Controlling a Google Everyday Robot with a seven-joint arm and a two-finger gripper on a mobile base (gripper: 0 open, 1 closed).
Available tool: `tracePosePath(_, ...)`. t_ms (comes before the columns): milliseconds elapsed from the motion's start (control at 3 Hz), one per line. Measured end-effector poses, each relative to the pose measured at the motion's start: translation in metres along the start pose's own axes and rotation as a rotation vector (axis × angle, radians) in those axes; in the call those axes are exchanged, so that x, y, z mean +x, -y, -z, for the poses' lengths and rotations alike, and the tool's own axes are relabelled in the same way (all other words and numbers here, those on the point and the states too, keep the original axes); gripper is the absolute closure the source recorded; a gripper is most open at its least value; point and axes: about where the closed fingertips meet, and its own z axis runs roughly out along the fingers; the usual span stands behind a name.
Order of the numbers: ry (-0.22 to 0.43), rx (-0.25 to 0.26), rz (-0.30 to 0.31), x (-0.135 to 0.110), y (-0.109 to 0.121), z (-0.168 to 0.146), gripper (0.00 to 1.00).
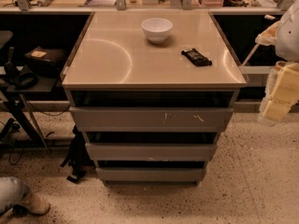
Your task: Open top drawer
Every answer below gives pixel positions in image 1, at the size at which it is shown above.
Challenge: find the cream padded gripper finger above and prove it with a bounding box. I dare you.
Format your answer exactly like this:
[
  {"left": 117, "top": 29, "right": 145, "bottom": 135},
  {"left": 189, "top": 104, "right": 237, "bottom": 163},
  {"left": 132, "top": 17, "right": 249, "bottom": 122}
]
[{"left": 258, "top": 61, "right": 299, "bottom": 124}]

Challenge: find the grey top drawer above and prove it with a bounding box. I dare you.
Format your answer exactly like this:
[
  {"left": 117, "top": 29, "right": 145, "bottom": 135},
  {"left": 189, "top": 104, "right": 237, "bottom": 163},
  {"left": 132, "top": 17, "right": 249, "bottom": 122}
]
[{"left": 70, "top": 107, "right": 233, "bottom": 133}]

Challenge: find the grey drawer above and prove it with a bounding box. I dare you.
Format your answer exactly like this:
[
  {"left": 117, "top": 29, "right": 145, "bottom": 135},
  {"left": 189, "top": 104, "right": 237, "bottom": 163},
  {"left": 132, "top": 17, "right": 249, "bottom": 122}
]
[
  {"left": 70, "top": 107, "right": 233, "bottom": 133},
  {"left": 96, "top": 168, "right": 206, "bottom": 182},
  {"left": 86, "top": 143, "right": 217, "bottom": 161}
]

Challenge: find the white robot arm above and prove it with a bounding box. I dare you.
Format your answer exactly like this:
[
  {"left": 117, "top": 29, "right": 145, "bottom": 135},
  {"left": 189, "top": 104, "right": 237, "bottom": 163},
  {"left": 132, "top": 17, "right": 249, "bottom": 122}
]
[{"left": 255, "top": 0, "right": 299, "bottom": 127}]

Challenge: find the grey drawer cabinet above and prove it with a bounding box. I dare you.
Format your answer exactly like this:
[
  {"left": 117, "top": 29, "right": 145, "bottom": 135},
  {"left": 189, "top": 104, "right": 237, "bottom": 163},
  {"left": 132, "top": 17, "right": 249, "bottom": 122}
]
[{"left": 63, "top": 9, "right": 246, "bottom": 185}]

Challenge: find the grey bottom drawer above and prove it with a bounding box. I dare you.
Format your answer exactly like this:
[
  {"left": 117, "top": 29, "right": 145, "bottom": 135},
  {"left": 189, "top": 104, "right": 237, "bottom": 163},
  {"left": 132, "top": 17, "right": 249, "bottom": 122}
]
[{"left": 96, "top": 168, "right": 206, "bottom": 182}]

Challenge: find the grey middle drawer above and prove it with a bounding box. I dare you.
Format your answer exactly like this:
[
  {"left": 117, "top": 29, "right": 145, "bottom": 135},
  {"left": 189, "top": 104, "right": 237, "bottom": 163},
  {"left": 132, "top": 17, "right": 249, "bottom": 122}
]
[{"left": 86, "top": 143, "right": 217, "bottom": 161}]

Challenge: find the black snack bar packet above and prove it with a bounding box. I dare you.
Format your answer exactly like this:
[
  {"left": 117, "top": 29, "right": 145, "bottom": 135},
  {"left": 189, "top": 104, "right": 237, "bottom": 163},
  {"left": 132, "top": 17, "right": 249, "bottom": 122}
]
[{"left": 181, "top": 49, "right": 212, "bottom": 67}]

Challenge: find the white ceramic bowl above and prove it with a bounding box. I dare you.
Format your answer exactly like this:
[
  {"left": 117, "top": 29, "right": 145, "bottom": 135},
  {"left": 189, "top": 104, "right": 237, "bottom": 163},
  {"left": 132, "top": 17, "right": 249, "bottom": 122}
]
[{"left": 141, "top": 18, "right": 173, "bottom": 44}]

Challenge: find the black box with label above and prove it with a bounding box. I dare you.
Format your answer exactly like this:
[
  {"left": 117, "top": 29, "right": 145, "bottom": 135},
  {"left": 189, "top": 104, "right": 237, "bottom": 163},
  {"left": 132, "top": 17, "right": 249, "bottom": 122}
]
[{"left": 24, "top": 46, "right": 67, "bottom": 77}]

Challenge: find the black headset on stand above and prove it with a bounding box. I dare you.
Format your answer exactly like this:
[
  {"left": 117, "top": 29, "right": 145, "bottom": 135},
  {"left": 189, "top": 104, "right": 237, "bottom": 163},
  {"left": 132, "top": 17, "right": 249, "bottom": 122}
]
[{"left": 4, "top": 47, "right": 38, "bottom": 90}]

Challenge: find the blue jeans leg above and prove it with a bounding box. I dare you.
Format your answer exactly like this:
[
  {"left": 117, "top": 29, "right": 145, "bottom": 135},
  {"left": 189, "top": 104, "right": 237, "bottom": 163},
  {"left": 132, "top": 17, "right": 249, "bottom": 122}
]
[{"left": 0, "top": 176, "right": 29, "bottom": 216}]

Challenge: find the black strap bag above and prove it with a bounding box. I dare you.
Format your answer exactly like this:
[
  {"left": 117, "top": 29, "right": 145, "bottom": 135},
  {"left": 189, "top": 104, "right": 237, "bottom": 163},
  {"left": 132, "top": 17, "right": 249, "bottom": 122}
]
[{"left": 61, "top": 126, "right": 94, "bottom": 184}]

